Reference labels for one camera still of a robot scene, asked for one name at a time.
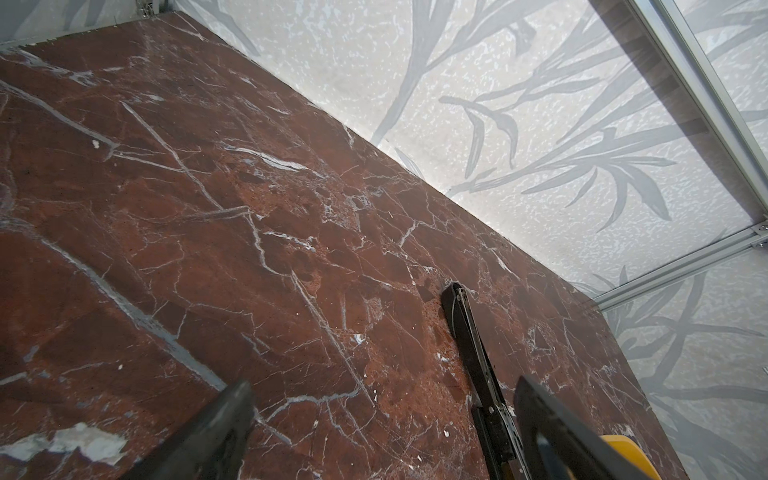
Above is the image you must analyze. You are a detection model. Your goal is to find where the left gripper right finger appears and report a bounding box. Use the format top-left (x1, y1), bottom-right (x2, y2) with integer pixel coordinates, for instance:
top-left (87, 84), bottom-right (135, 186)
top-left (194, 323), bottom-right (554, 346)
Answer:
top-left (514, 376), bottom-right (647, 479)

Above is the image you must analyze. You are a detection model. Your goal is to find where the black stapler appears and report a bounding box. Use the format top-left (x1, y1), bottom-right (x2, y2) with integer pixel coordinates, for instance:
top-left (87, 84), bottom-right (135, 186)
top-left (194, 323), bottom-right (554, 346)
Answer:
top-left (441, 282), bottom-right (530, 479)

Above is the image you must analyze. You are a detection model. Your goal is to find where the yellow plastic tray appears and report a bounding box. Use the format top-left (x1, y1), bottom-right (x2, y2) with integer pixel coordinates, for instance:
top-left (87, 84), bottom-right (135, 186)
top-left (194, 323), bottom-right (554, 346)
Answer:
top-left (601, 435), bottom-right (661, 480)

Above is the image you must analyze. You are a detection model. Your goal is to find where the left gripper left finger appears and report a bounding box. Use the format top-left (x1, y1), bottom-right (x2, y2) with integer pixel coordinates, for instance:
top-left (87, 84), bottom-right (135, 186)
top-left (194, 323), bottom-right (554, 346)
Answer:
top-left (122, 380), bottom-right (254, 479)

